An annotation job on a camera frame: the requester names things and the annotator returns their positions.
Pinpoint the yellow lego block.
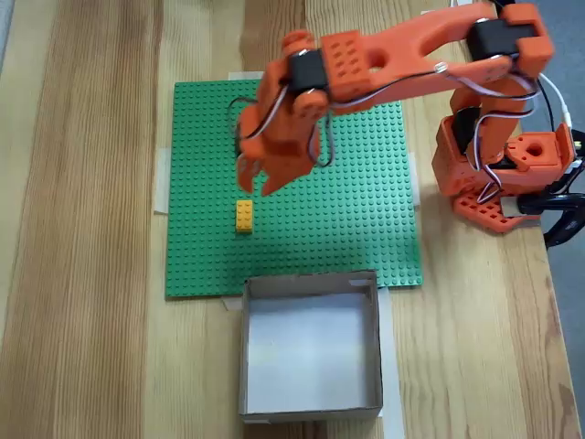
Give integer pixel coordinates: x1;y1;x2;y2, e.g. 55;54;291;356
235;199;255;235

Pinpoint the green lego baseplate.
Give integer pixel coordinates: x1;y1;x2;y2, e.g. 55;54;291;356
164;78;425;302

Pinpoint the open cardboard box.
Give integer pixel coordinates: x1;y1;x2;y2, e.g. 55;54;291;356
238;269;385;425

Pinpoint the black table clamp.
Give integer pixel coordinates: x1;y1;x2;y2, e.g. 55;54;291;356
501;173;585;249

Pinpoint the black cable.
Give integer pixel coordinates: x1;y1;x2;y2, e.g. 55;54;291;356
538;75;558;136

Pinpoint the white cable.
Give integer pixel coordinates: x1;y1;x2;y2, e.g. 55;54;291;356
537;72;575;134

